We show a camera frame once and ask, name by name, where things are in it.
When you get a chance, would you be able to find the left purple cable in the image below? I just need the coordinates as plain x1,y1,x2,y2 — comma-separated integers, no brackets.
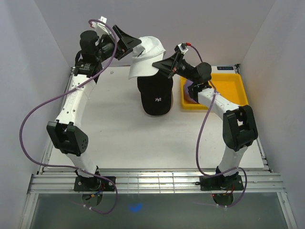
19,20,119,215

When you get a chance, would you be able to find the aluminium frame rail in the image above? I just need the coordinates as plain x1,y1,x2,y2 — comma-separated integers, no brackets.
19,168,297,229

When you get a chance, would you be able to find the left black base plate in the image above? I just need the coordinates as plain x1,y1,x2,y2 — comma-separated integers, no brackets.
73,176,115,192

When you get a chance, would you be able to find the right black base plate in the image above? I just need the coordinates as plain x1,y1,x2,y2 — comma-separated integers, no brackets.
195,175,244,191

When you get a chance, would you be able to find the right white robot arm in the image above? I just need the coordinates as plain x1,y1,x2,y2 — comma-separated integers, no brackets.
152,51,258,189

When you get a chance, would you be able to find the black baseball cap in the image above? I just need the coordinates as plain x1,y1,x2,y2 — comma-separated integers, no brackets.
137,73,173,116

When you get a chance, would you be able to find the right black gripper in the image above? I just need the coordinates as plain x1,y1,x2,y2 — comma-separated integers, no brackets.
152,52,197,84

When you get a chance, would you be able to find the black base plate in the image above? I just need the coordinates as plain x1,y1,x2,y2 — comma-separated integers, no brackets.
195,175,244,191
73,176,115,192

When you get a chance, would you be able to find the purple cable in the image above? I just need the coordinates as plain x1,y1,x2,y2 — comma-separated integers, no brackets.
193,42,247,209
19,20,119,215

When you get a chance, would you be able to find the yellow plastic tray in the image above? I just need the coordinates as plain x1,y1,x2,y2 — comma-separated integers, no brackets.
180,73,248,110

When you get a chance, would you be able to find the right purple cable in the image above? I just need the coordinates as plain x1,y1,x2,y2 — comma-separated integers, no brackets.
193,42,247,209

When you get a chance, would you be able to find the purple baseball cap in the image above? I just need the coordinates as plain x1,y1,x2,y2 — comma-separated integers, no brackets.
183,79,198,104

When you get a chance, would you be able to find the white cap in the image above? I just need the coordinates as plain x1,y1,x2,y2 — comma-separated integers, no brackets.
128,36,166,79

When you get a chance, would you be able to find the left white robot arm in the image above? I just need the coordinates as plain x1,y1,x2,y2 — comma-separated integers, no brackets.
47,25,141,191

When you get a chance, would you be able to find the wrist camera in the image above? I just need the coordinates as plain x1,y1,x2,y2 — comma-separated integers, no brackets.
174,42,189,54
95,16,112,37

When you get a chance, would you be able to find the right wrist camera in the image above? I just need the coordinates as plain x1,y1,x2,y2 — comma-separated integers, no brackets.
174,42,189,54

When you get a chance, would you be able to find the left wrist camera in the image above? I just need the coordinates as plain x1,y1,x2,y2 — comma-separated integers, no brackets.
95,16,112,37

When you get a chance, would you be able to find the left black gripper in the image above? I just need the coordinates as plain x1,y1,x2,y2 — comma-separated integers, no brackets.
95,25,142,62

